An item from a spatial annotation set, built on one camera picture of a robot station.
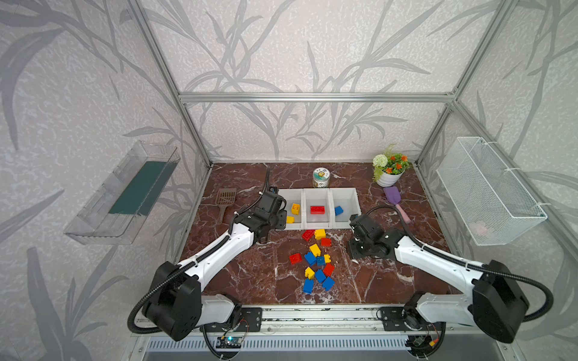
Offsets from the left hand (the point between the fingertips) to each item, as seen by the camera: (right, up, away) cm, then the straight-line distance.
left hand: (279, 215), depth 86 cm
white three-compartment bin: (+29, +5, +18) cm, 35 cm away
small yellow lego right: (+18, -17, +1) cm, 25 cm away
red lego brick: (+16, 0, +13) cm, 20 cm away
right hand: (+27, -12, -1) cm, 30 cm away
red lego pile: (+7, -17, +1) cm, 18 cm away
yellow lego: (+16, -9, +7) cm, 20 cm away
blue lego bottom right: (+18, -24, -5) cm, 31 cm away
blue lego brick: (+25, 0, +15) cm, 29 cm away
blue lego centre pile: (+12, -16, -1) cm, 20 cm away
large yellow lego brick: (+4, -4, +9) cm, 11 cm away
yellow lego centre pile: (+14, -14, +1) cm, 20 cm away
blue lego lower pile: (+15, -22, -4) cm, 27 cm away
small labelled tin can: (+18, +15, +19) cm, 30 cm away
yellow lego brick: (+6, +1, +13) cm, 14 cm away
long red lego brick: (+11, -9, +7) cm, 16 cm away
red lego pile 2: (+19, -21, -1) cm, 28 cm away
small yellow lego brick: (+11, -20, -5) cm, 24 cm away
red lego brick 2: (+18, -12, +6) cm, 23 cm away
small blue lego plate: (+16, -18, -1) cm, 24 cm away
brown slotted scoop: (-28, +5, +20) cm, 35 cm away
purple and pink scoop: (+53, +7, +22) cm, 58 cm away
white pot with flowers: (+49, +19, +16) cm, 54 cm away
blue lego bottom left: (+11, -25, -6) cm, 28 cm away
